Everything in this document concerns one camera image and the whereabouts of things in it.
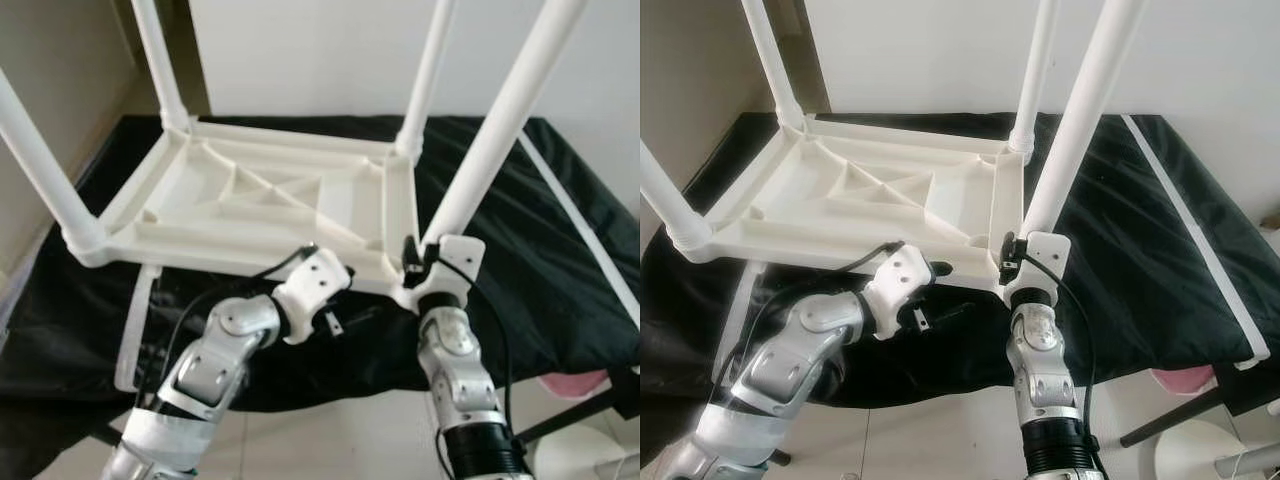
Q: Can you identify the grey tape strip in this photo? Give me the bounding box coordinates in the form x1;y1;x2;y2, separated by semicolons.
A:
1120;113;1271;369
115;265;162;393
515;130;641;327
715;262;767;383

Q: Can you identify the white standing fan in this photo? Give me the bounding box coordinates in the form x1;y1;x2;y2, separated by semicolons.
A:
535;425;641;480
1155;420;1280;480

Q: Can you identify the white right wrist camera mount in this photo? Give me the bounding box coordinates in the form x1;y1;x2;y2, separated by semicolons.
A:
400;235;487;314
1003;232;1072;307

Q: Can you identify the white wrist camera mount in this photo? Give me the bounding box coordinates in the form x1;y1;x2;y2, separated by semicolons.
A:
272;248;354;347
1003;232;1072;307
865;245;937;344
400;235;487;314

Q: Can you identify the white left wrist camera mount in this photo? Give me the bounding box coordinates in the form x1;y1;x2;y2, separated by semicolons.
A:
865;245;937;344
272;248;354;347

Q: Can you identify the black metal table frame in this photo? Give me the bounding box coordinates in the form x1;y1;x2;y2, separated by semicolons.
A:
1120;365;1280;449
515;385;641;447

